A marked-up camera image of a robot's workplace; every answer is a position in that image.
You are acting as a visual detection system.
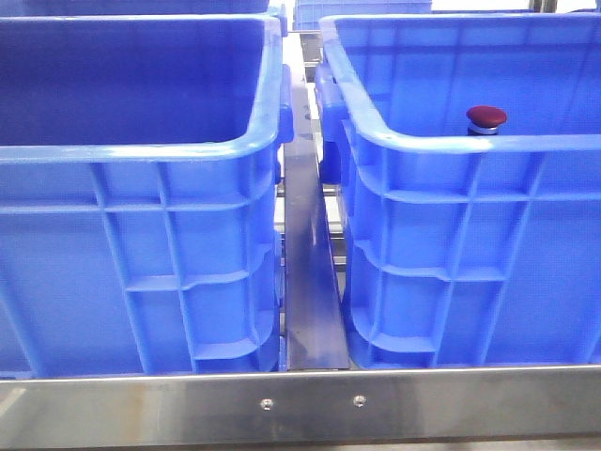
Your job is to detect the blue plastic crate right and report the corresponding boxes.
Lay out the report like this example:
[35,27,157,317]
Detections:
[316,13,600,368]

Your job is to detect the blue crate far back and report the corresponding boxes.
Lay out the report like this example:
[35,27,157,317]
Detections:
[293,0,434,32]

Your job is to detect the steel shelf divider bar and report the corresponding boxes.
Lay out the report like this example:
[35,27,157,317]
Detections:
[284,73,350,371]

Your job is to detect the steel shelf front rail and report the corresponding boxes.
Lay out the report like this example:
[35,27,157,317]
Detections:
[1,365,600,449]

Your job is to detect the blue plastic crate left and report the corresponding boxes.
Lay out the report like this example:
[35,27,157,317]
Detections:
[1,15,294,380]

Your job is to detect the red mushroom push button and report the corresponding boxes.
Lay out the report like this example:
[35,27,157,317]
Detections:
[466,105,508,136]

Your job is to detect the blue crate back left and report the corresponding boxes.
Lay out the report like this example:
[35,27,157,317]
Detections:
[1,0,286,18]

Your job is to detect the blue plastic crate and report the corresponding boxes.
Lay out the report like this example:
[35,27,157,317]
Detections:
[316,13,600,368]
[1,15,294,380]

